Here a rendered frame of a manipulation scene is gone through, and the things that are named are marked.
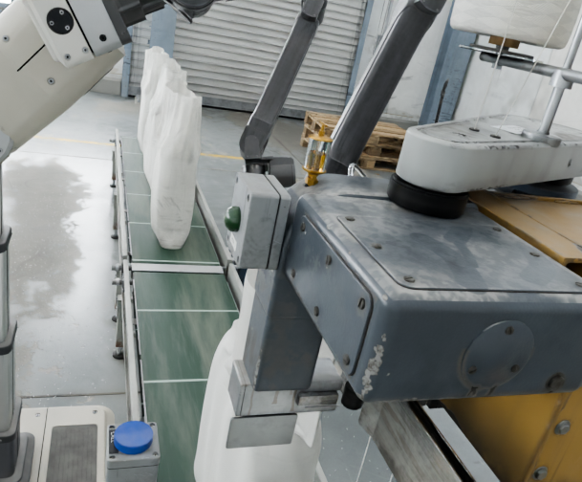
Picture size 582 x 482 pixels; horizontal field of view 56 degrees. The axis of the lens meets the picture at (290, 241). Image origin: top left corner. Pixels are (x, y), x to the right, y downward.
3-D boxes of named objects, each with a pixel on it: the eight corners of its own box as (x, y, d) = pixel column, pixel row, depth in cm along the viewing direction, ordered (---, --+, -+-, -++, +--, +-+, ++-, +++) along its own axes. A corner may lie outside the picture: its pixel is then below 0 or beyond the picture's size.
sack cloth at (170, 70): (139, 169, 359) (148, 54, 332) (172, 172, 367) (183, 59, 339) (143, 194, 319) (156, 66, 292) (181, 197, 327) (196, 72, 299)
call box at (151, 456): (104, 451, 92) (106, 424, 90) (153, 448, 95) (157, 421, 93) (104, 490, 86) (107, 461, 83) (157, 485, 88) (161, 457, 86)
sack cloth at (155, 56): (133, 141, 418) (140, 42, 391) (160, 143, 425) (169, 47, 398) (139, 160, 378) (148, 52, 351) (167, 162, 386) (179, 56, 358)
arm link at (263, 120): (304, 9, 141) (309, -15, 131) (324, 17, 141) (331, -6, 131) (236, 158, 136) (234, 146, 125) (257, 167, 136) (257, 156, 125)
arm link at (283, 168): (244, 145, 136) (243, 135, 127) (290, 142, 137) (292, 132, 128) (247, 193, 135) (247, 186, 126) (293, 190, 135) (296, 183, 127)
